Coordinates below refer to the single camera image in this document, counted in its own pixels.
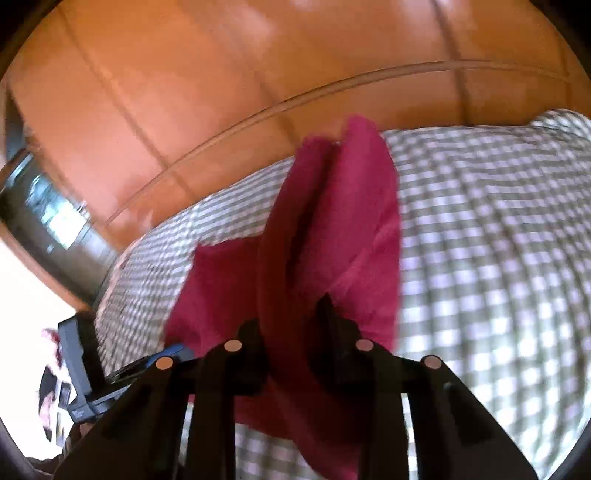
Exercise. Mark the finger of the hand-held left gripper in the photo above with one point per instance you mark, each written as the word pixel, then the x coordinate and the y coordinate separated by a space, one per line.
pixel 152 362

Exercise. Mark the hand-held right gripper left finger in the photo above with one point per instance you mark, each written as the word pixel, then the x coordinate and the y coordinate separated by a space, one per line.
pixel 244 355

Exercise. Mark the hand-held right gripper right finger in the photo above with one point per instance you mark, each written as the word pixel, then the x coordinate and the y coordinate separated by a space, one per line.
pixel 339 353

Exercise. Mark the red cloth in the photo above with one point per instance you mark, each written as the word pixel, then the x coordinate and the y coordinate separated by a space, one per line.
pixel 332 221

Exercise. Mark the black and white patterned cloth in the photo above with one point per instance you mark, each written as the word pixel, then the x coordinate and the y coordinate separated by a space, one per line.
pixel 53 392

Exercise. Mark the dark reflective panel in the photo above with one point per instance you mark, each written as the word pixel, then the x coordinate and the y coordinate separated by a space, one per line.
pixel 51 217

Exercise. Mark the green checked bed sheet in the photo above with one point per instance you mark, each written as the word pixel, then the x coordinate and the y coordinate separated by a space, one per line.
pixel 485 230

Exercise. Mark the wooden wardrobe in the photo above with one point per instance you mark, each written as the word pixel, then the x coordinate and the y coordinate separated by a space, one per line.
pixel 184 92

